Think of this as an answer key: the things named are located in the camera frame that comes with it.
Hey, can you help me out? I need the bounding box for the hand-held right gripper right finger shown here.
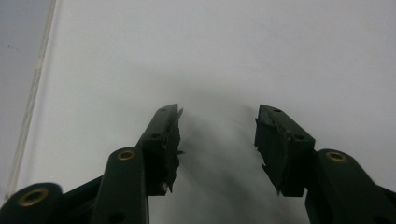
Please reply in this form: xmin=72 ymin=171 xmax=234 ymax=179
xmin=254 ymin=104 xmax=318 ymax=198

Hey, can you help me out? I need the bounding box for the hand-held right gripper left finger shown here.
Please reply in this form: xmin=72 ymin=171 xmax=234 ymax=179
xmin=135 ymin=104 xmax=184 ymax=197

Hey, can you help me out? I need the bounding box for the white table board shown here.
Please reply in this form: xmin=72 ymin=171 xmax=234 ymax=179
xmin=4 ymin=0 xmax=396 ymax=224

